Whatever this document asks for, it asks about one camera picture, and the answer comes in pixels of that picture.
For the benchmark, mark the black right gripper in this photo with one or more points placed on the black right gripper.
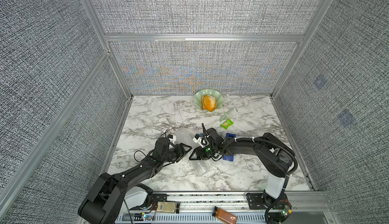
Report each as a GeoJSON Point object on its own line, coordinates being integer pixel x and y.
{"type": "Point", "coordinates": [196, 151]}

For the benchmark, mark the clear bubble wrap sheet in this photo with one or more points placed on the clear bubble wrap sheet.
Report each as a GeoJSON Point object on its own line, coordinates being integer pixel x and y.
{"type": "Point", "coordinates": [201, 167]}

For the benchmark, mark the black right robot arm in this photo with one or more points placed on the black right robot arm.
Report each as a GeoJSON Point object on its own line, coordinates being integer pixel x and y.
{"type": "Point", "coordinates": [278, 159]}

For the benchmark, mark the orange bread roll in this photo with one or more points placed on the orange bread roll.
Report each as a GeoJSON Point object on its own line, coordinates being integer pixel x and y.
{"type": "Point", "coordinates": [209, 103]}

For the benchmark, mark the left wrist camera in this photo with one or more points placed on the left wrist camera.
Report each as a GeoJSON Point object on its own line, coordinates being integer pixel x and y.
{"type": "Point", "coordinates": [172, 138]}

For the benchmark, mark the beige electronics box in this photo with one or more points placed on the beige electronics box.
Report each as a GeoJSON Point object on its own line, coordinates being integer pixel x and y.
{"type": "Point", "coordinates": [168, 207]}

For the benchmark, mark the green scalloped plate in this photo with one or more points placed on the green scalloped plate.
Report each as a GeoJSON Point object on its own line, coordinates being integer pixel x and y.
{"type": "Point", "coordinates": [200, 94]}

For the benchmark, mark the green snack packet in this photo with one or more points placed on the green snack packet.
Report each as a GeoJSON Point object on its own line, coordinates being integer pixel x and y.
{"type": "Point", "coordinates": [227, 123]}

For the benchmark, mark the blue tape dispenser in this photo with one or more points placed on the blue tape dispenser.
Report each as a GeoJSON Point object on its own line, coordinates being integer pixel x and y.
{"type": "Point", "coordinates": [231, 157]}

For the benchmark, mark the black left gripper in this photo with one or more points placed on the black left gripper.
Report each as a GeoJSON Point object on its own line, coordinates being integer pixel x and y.
{"type": "Point", "coordinates": [182, 150]}

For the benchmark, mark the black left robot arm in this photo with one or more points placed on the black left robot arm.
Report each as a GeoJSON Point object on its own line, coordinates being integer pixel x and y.
{"type": "Point", "coordinates": [103, 202]}

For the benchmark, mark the aluminium front rail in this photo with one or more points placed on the aluminium front rail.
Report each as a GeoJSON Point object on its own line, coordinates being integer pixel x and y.
{"type": "Point", "coordinates": [302, 207]}

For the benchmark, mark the clear plastic wrapper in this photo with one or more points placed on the clear plastic wrapper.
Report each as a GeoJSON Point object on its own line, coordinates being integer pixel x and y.
{"type": "Point", "coordinates": [226, 115]}

